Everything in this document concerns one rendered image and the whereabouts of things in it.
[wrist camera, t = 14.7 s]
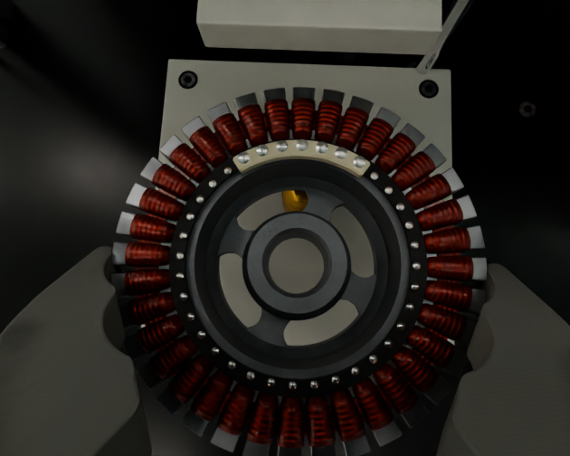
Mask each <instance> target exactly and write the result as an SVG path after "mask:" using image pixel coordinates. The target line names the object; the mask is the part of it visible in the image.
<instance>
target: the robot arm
mask: <svg viewBox="0 0 570 456"><path fill-rule="evenodd" d="M112 250H113V247H109V246H101V247H99V248H97V249H95V250H94V251H93V252H91V253H90V254H89V255H87V256H86V257H85V258H84V259H82V260H81V261H80V262H78V263H77V264H76V265H75V266H73V267H72V268H71V269H69V270H68V271H67V272H65V273H64V274H63V275H62V276H61V277H60V278H59V279H58V280H56V281H55V282H54V283H52V284H51V285H50V286H49V287H47V288H46V289H45V290H43V291H42V292H41V293H40V294H39V295H38V296H36V297H35V298H34V299H33V300H32V301H31V302H30V303H29V304H28V305H27V306H26V307H25V308H24V309H23V310H22V311H21V312H20V313H19V314H18V315H17V316H16V317H15V318H14V319H13V320H12V321H11V322H10V324H9V325H8V326H7V327H6V328H5V330H4V331H3V332H2V333H1V335H0V456H151V452H152V448H151V442H150V438H149V433H148V428H147V420H146V416H145V412H144V407H143V404H142V400H141V395H140V392H139V388H138V380H137V377H136V372H135V368H134V365H133V361H132V359H131V358H130V357H129V356H127V355H125V354H123V353H122V352H120V351H119V349H120V347H121V345H122V343H123V341H124V340H125V337H126V333H125V329H124V326H123V321H122V317H121V314H120V309H119V303H118V299H119V298H117V294H116V291H115V288H114V286H113V285H111V274H113V273H122V272H121V268H120V266H113V265H112ZM474 289H479V290H485V291H487V294H486V303H485V304H484V305H483V307H482V309H481V312H480V314H475V315H476V317H477V319H478V322H477V325H476V327H475V329H474V332H473V335H472V338H471V341H470V344H469V347H468V350H467V356H468V359H469V360H470V363H471V365H472V368H473V370H472V371H470V372H469V373H467V374H465V375H464V376H463V377H462V378H461V380H460V383H459V386H458V389H457V392H456V394H455V396H454V399H453V402H452V405H451V409H450V411H449V414H448V416H447V419H446V422H445V424H444V427H443V429H442V436H441V439H440V443H439V447H438V450H437V453H436V456H570V326H569V325H568V324H567V323H566V322H565V321H564V320H563V319H562V318H561V317H560V316H559V315H557V314H556V313H555V312H554V311H553V310H552V309H551V308H550V307H548V306H547V304H546V303H545V302H544V301H543V300H541V299H540V298H539V297H538V296H537V295H536V294H535V293H534V292H533V291H531V290H530V289H529V288H528V287H527V286H526V285H525V284H523V283H522V282H521V281H520V280H519V279H518V278H517V277H515V276H514V275H513V274H512V273H511V272H510V271H509V270H507V269H506V268H505V267H504V266H502V265H500V264H497V263H491V264H487V281H476V284H475V288H474Z"/></svg>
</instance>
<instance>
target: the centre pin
mask: <svg viewBox="0 0 570 456"><path fill-rule="evenodd" d="M308 201H309V200H308V196H307V194H306V192H305V191H301V190H291V191H283V192H282V202H283V208H284V210H285V212H293V211H300V212H301V211H303V210H304V209H305V207H306V206H307V204H308Z"/></svg>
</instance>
